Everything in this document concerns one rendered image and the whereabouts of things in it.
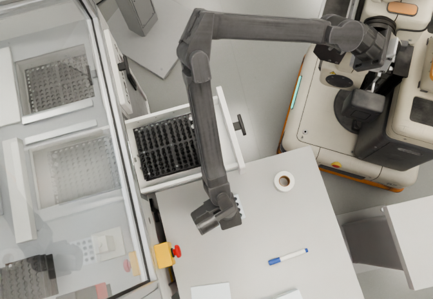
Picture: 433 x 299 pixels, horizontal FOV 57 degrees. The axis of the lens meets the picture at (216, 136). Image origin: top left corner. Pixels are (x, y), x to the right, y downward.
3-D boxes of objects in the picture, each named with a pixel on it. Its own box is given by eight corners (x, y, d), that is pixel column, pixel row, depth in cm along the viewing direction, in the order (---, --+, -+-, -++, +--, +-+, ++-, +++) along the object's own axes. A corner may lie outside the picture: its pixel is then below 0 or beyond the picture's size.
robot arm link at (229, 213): (241, 211, 109) (230, 193, 110) (219, 224, 108) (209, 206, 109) (240, 212, 115) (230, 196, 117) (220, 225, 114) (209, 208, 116)
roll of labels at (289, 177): (276, 194, 139) (277, 193, 135) (270, 175, 141) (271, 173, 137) (295, 190, 139) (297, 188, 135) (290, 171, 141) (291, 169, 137)
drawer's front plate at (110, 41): (116, 43, 149) (107, 28, 139) (133, 113, 142) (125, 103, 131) (112, 44, 149) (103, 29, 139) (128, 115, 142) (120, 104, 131)
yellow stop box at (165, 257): (172, 240, 128) (169, 240, 121) (178, 263, 126) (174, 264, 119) (157, 245, 128) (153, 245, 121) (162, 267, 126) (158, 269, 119)
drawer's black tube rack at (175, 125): (198, 116, 139) (197, 111, 133) (212, 164, 134) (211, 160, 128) (136, 133, 138) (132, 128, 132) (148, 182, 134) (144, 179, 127)
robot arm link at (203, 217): (226, 191, 104) (215, 175, 111) (187, 214, 102) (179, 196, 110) (242, 221, 110) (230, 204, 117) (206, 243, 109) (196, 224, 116)
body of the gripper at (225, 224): (221, 231, 120) (221, 230, 113) (212, 198, 123) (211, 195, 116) (242, 224, 121) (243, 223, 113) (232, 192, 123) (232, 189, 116)
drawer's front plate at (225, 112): (221, 96, 143) (220, 84, 132) (244, 173, 135) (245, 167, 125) (216, 98, 143) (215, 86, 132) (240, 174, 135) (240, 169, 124)
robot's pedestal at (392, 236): (384, 204, 211) (466, 184, 138) (403, 262, 203) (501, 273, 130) (329, 217, 210) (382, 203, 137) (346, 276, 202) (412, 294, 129)
